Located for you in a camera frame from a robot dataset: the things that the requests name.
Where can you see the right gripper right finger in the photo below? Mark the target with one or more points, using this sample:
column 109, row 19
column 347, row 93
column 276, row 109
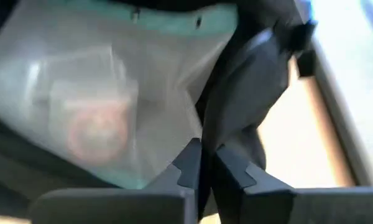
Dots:
column 314, row 207

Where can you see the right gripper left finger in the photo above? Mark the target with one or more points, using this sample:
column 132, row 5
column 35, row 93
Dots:
column 118, row 207

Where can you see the black fabric garment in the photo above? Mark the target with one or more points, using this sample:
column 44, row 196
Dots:
column 251, row 77

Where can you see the white mesh pouch teal trim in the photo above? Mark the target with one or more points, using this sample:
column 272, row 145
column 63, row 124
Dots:
column 81, row 62

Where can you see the small round disc item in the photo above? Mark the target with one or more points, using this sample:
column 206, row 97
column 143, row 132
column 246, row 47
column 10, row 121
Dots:
column 96, row 133

